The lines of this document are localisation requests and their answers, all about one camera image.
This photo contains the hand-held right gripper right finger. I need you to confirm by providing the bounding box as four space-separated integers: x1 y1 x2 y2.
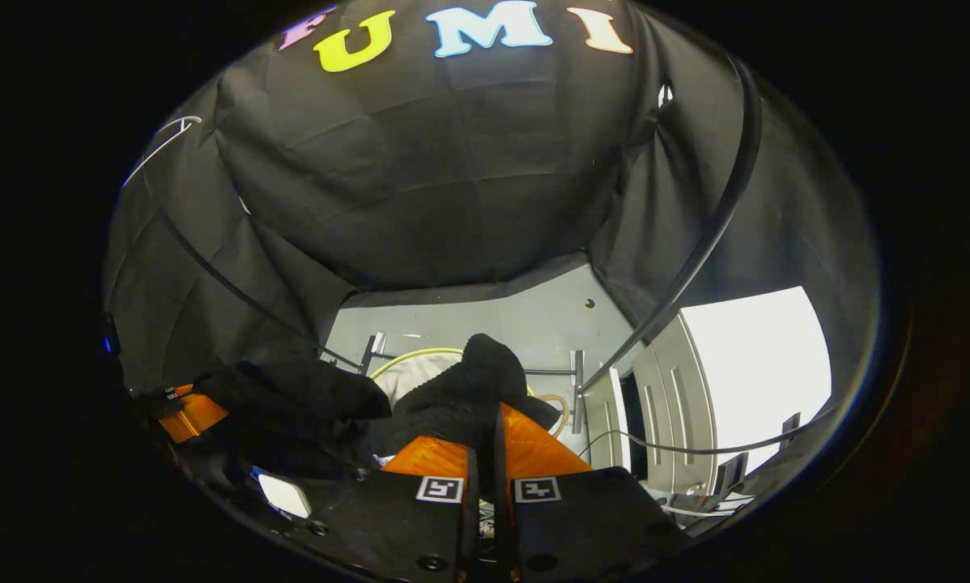
492 402 690 583

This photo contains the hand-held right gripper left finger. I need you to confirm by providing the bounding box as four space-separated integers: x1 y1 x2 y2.
305 436 481 583

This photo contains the black jacket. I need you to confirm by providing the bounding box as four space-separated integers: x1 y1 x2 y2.
184 333 564 488

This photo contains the white hanger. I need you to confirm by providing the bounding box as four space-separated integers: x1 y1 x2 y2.
120 115 203 189

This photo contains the black metal clothes rack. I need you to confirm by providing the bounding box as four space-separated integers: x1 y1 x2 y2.
148 57 764 436

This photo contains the white paper garment tag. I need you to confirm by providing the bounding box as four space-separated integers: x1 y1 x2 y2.
257 473 313 520

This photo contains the white cabinet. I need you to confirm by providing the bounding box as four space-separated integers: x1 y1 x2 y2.
585 314 722 496

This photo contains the black backdrop cloth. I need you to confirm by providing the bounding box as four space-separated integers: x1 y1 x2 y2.
103 0 884 504

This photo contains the black cable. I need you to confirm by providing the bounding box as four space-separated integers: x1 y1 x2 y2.
577 403 840 459

